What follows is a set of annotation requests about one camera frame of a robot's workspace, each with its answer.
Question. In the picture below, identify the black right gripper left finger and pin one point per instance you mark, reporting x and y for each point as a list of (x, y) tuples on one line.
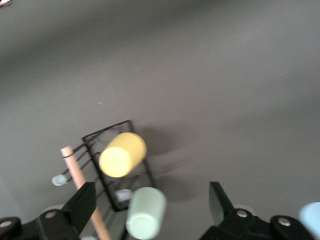
[(75, 212)]

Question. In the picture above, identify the pale green plastic cup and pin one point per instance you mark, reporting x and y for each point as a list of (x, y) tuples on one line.
[(146, 212)]

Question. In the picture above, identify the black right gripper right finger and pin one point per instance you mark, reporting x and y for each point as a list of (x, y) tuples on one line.
[(225, 212)]

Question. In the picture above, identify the light blue plastic cup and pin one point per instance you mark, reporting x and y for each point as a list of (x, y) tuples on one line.
[(311, 220)]

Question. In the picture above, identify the yellow plastic cup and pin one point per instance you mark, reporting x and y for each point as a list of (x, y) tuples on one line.
[(120, 157)]

